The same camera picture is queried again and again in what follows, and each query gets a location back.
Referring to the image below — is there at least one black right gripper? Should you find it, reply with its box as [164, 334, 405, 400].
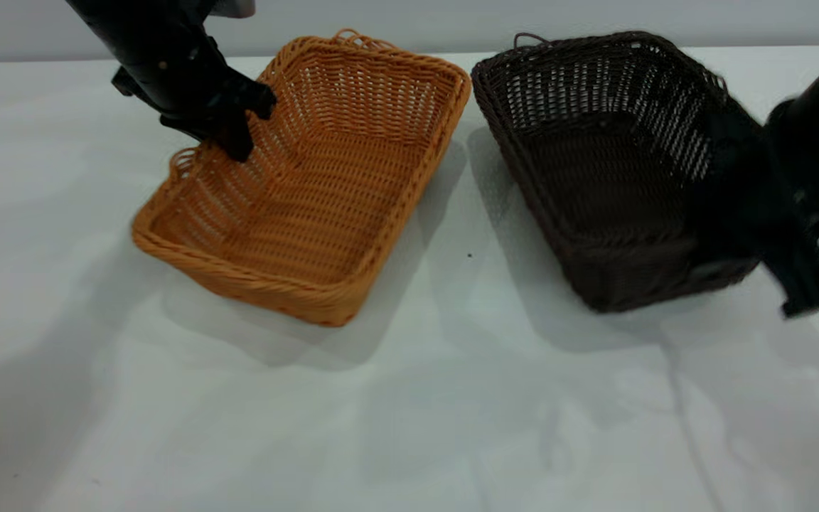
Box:
[690, 96, 819, 319]

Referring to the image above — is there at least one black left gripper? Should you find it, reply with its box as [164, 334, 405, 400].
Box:
[112, 44, 277, 163]

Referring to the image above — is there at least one orange-brown woven basket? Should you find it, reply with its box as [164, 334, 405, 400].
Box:
[132, 28, 472, 328]

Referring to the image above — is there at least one dark brown woven basket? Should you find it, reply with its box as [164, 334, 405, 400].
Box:
[471, 31, 767, 314]

